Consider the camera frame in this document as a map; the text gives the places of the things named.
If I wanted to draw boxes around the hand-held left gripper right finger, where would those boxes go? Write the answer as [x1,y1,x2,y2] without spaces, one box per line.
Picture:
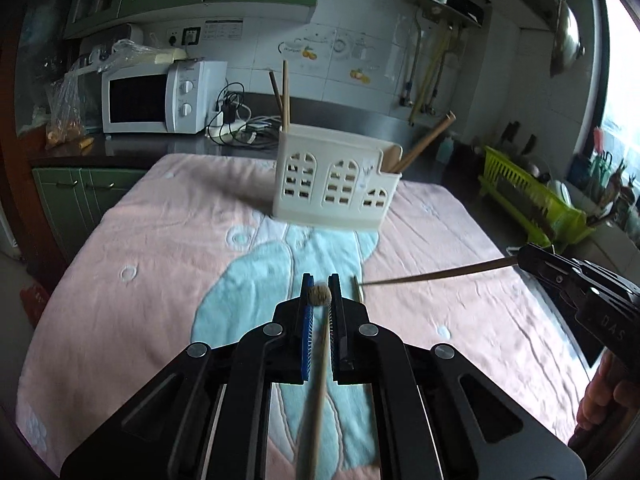
[327,273,587,480]

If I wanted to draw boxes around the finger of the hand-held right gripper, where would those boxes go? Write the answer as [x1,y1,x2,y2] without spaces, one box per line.
[516,243,616,286]
[520,264,592,312]

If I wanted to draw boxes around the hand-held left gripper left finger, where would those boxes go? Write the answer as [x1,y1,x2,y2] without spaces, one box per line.
[60,273,316,480]

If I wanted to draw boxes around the cream plastic utensil holder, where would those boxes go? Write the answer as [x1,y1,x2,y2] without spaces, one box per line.
[271,124,404,233]

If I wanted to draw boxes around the person's right hand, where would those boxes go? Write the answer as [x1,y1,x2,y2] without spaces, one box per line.
[575,349,640,442]

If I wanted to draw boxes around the kitchen sink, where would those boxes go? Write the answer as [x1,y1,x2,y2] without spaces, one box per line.
[505,244,608,368]

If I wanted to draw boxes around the green dish rack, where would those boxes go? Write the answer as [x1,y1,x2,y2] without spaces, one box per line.
[477,145,597,254]

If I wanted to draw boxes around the holder of kitchen tools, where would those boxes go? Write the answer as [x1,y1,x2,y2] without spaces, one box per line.
[569,126,640,233]

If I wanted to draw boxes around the blue liquid bottle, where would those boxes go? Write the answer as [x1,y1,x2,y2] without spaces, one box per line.
[435,132,456,164]

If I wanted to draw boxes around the pink and blue blanket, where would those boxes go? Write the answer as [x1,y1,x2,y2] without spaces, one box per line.
[15,152,603,480]

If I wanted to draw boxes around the wooden spatula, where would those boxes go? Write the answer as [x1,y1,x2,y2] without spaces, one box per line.
[382,144,404,174]

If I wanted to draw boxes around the hanging metal wok lid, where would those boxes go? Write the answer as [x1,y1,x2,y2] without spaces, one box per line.
[549,0,587,79]

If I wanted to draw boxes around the metal water pipe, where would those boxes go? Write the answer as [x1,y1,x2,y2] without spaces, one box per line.
[399,10,425,108]

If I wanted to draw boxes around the light wooden chopstick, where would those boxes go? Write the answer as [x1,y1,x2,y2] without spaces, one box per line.
[282,59,292,127]

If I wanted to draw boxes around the green base cabinet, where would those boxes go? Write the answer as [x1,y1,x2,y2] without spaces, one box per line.
[30,165,149,263]

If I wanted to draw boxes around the red bag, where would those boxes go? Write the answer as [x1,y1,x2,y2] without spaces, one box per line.
[19,281,52,330]

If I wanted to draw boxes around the white microwave oven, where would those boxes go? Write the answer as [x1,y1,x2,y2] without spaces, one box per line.
[101,59,229,135]

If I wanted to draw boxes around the plastic bag of bread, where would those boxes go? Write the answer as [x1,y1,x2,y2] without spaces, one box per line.
[96,41,189,69]

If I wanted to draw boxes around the clear bag of orange food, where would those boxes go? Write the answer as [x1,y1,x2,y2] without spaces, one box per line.
[44,66,89,149]

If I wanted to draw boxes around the black-handled kitchen knives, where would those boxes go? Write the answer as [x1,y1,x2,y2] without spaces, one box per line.
[501,120,539,162]

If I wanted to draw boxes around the yellow gas hose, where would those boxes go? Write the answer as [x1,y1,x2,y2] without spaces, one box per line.
[408,24,449,127]

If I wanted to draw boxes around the white power strip with cables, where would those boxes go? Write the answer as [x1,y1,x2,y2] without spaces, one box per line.
[206,80,282,147]

